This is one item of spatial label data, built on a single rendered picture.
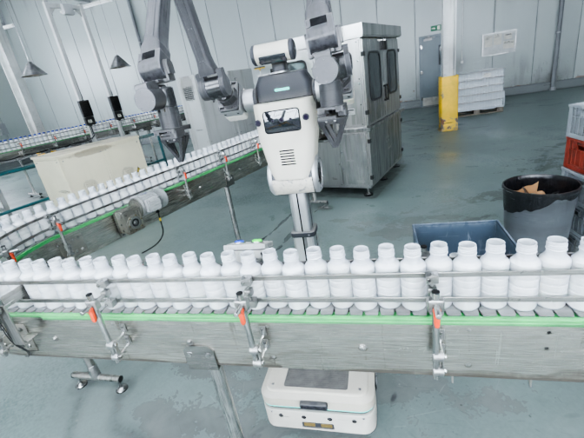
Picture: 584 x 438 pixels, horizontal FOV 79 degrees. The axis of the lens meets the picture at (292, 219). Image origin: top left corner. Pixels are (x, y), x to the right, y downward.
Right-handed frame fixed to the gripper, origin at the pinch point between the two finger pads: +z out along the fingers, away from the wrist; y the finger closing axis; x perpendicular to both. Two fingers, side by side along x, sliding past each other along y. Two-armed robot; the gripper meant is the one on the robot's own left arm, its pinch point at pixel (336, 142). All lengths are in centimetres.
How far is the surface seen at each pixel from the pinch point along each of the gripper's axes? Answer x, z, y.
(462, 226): -40, 46, 46
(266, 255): 19.3, 24.3, -15.3
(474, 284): -29.4, 33.0, -16.7
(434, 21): -186, -127, 1185
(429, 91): -167, 72, 1184
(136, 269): 59, 27, -16
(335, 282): 2.3, 32.2, -16.1
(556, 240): -47, 25, -12
